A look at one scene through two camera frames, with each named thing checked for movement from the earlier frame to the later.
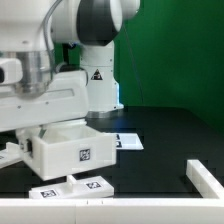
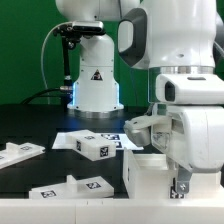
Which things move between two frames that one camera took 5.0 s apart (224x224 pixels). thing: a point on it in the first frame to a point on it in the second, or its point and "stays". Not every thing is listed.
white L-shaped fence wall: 207,209 stays
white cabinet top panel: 11,154 stays
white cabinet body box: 58,149 to 151,176
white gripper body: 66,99 to 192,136
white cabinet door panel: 74,188 stays
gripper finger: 42,131 to 183,180
